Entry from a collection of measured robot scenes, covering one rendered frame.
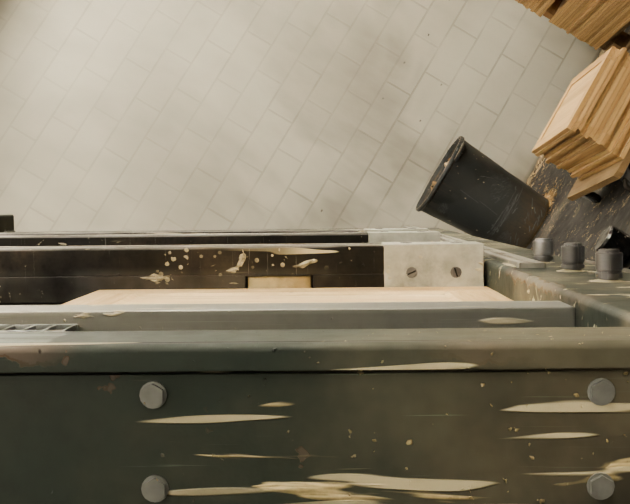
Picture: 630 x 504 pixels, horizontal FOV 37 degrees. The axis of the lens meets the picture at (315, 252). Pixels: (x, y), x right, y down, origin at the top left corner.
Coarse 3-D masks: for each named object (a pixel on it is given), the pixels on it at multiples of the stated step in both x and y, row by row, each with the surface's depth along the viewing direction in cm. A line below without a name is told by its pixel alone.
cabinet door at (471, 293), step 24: (264, 288) 118; (288, 288) 118; (312, 288) 118; (336, 288) 117; (360, 288) 117; (384, 288) 116; (408, 288) 116; (432, 288) 116; (456, 288) 116; (480, 288) 115
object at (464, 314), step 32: (0, 320) 77; (32, 320) 76; (64, 320) 76; (96, 320) 76; (128, 320) 76; (160, 320) 76; (192, 320) 76; (224, 320) 76; (256, 320) 76; (288, 320) 76; (320, 320) 76; (352, 320) 76; (384, 320) 76; (416, 320) 76; (448, 320) 76; (480, 320) 76; (512, 320) 76; (544, 320) 76
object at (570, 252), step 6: (564, 246) 100; (570, 246) 100; (576, 246) 100; (582, 246) 100; (564, 252) 100; (570, 252) 100; (576, 252) 100; (582, 252) 100; (564, 258) 100; (570, 258) 100; (576, 258) 100; (582, 258) 100; (564, 264) 100; (570, 264) 100; (576, 264) 100; (582, 264) 100
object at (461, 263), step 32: (0, 256) 119; (32, 256) 119; (64, 256) 119; (96, 256) 119; (128, 256) 119; (160, 256) 119; (192, 256) 119; (224, 256) 118; (256, 256) 118; (288, 256) 118; (320, 256) 118; (352, 256) 118; (384, 256) 118; (416, 256) 118; (448, 256) 118; (480, 256) 118; (0, 288) 119; (32, 288) 119; (64, 288) 119; (96, 288) 119; (128, 288) 119; (160, 288) 119; (192, 288) 119; (224, 288) 119
